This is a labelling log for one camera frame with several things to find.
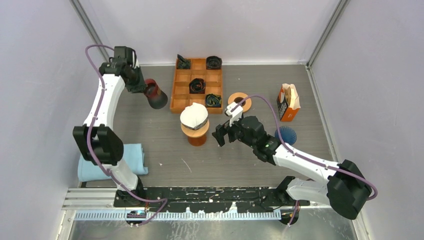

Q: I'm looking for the white paper coffee filter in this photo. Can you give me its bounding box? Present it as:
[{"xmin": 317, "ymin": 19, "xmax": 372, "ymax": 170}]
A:
[{"xmin": 180, "ymin": 102, "xmax": 209, "ymax": 127}]

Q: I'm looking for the orange glass carafe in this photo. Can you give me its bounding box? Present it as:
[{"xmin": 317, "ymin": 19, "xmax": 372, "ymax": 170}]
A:
[{"xmin": 187, "ymin": 135, "xmax": 207, "ymax": 147}]

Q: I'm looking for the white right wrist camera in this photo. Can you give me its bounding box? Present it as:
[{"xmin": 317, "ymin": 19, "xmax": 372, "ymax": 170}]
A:
[{"xmin": 224, "ymin": 101, "xmax": 243, "ymax": 127}]

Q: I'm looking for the orange coffee filter box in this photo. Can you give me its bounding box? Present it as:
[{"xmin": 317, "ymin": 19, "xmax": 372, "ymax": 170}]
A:
[{"xmin": 276, "ymin": 83, "xmax": 301, "ymax": 122}]

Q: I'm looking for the wooden ring dripper stand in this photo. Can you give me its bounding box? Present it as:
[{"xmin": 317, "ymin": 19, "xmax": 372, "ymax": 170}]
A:
[{"xmin": 180, "ymin": 121, "xmax": 210, "ymax": 138}]

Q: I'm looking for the black dripper top-right compartment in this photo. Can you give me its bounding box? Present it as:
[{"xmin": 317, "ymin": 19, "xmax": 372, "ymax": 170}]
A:
[{"xmin": 205, "ymin": 55, "xmax": 223, "ymax": 70}]

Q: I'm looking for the blue ribbed dripper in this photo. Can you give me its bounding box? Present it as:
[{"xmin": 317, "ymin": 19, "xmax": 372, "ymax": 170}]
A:
[{"xmin": 274, "ymin": 126, "xmax": 297, "ymax": 145}]

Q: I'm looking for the red black carafe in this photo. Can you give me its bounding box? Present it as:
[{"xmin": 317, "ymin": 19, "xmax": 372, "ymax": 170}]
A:
[{"xmin": 143, "ymin": 78, "xmax": 168, "ymax": 110}]

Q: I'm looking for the orange compartment tray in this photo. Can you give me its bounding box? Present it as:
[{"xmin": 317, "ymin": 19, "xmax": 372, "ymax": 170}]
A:
[{"xmin": 170, "ymin": 58, "xmax": 224, "ymax": 114}]

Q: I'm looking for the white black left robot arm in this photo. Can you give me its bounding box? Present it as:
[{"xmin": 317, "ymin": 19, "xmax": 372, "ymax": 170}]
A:
[{"xmin": 72, "ymin": 46, "xmax": 146, "ymax": 207}]

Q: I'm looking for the black dripper middle compartment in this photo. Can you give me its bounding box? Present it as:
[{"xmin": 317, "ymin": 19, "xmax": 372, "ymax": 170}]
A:
[{"xmin": 188, "ymin": 78, "xmax": 206, "ymax": 94}]

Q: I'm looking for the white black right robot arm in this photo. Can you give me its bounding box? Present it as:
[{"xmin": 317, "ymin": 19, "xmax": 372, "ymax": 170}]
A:
[{"xmin": 212, "ymin": 116, "xmax": 376, "ymax": 220}]

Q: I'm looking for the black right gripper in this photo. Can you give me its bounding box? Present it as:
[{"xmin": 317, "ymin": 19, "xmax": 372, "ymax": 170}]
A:
[{"xmin": 212, "ymin": 115, "xmax": 256, "ymax": 149}]

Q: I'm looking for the wooden ring holder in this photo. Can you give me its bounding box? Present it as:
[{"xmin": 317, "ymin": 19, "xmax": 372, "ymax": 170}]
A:
[{"xmin": 227, "ymin": 92, "xmax": 252, "ymax": 113}]

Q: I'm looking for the black dripper top-left compartment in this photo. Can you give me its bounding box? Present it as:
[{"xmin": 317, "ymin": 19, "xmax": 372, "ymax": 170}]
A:
[{"xmin": 176, "ymin": 54, "xmax": 191, "ymax": 70}]

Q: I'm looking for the light blue folded cloth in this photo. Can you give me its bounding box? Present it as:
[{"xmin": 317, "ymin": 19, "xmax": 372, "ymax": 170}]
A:
[{"xmin": 77, "ymin": 143, "xmax": 149, "ymax": 182}]

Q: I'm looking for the clear grey ribbed dripper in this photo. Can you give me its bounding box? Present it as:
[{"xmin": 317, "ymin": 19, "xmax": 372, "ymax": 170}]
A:
[{"xmin": 181, "ymin": 120, "xmax": 209, "ymax": 131}]

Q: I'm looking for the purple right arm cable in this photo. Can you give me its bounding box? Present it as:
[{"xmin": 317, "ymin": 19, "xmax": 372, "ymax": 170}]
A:
[{"xmin": 230, "ymin": 94, "xmax": 379, "ymax": 229}]

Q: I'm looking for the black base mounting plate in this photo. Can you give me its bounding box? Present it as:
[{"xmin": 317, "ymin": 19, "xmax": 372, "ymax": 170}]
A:
[{"xmin": 113, "ymin": 186, "xmax": 311, "ymax": 214}]

